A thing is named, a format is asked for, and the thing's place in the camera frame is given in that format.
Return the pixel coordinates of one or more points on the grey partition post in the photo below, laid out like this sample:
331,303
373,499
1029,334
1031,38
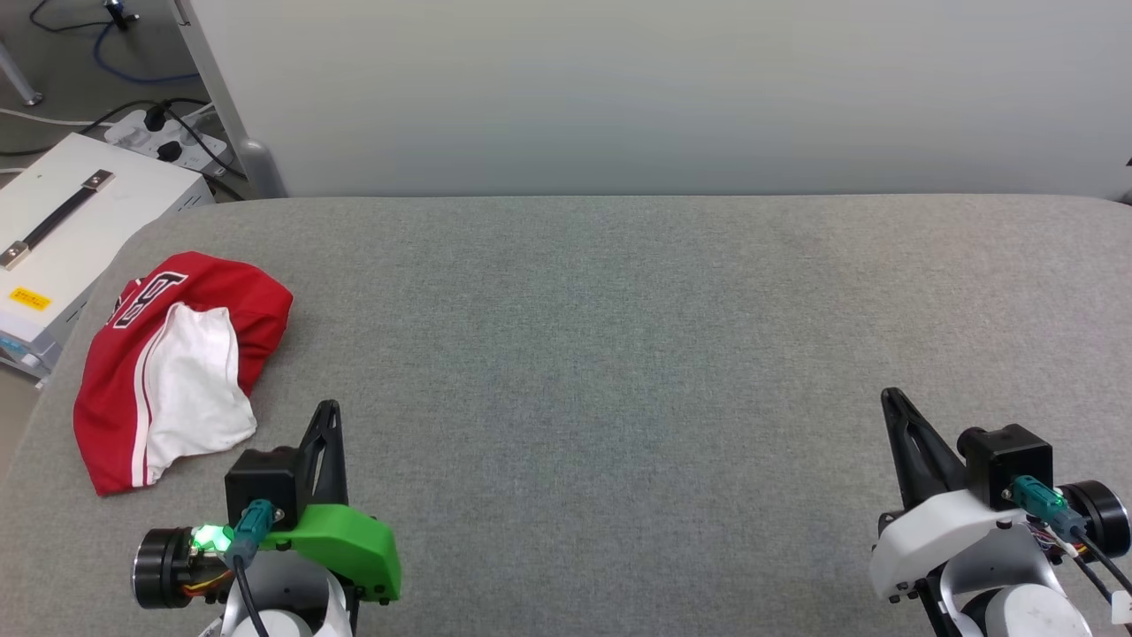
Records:
221,88

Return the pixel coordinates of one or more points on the white power strip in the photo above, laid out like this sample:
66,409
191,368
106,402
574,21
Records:
133,134

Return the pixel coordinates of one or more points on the white equipment box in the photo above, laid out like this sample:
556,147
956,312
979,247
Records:
115,221

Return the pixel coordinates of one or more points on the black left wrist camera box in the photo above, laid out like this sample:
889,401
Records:
261,482

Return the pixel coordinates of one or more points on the grey metal stand leg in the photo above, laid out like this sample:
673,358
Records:
18,78

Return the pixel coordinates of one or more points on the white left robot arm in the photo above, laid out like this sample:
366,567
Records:
292,602

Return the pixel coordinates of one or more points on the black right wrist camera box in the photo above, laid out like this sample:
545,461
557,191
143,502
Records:
1008,464

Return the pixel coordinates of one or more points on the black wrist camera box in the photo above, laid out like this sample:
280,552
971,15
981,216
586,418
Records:
261,482
1008,464

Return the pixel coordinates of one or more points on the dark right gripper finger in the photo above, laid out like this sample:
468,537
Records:
906,451
953,478

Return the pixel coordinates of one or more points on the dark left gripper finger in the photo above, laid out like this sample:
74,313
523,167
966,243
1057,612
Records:
340,482
317,478

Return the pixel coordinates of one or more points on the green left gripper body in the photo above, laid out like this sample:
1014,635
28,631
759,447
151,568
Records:
354,544

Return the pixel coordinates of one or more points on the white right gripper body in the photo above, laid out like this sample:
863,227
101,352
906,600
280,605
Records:
937,535

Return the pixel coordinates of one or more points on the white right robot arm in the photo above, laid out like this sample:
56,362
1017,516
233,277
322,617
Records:
1017,606

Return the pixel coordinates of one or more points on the red and white shirt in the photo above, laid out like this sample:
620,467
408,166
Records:
110,398

